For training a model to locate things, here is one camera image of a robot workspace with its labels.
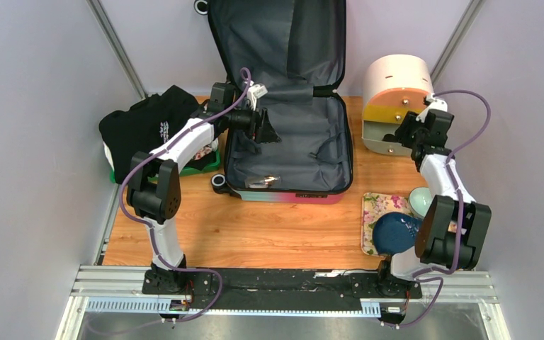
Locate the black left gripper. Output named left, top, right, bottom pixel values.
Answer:
left=225, top=101, right=282, bottom=145

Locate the green plastic tray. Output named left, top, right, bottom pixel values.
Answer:
left=110, top=151, right=221, bottom=184

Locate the round pastel drawer cabinet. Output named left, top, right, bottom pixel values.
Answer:
left=362, top=54, right=433, bottom=157

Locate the black floral print garment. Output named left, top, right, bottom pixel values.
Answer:
left=98, top=85, right=200, bottom=158

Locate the white cloth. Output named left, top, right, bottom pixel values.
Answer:
left=103, top=142, right=115, bottom=171

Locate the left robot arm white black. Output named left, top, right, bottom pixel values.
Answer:
left=123, top=81, right=281, bottom=294

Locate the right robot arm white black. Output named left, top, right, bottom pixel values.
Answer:
left=375, top=109, right=492, bottom=297

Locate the light green saucer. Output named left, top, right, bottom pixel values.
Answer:
left=408, top=187, right=434, bottom=220

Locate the floral pattern tray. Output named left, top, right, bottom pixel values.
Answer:
left=361, top=193, right=416, bottom=256

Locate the dark blue plate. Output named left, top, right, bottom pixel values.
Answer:
left=372, top=212, right=422, bottom=256

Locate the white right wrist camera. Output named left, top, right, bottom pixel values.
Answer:
left=416, top=93, right=448, bottom=123

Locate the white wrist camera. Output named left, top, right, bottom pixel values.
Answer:
left=416, top=93, right=448, bottom=123
left=246, top=81, right=268, bottom=111

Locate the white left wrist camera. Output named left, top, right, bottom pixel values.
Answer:
left=246, top=81, right=268, bottom=111

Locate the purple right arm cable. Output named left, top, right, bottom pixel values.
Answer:
left=384, top=89, right=492, bottom=329

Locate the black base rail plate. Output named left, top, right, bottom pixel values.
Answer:
left=142, top=266, right=422, bottom=312

